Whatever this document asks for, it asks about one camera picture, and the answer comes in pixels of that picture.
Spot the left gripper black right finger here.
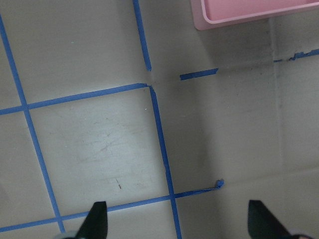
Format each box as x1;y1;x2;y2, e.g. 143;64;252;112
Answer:
247;200;292;239

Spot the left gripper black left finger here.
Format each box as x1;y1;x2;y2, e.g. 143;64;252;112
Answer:
76;201;108;239

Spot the pink plastic box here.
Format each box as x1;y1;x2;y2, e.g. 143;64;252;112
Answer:
190;0;319;30

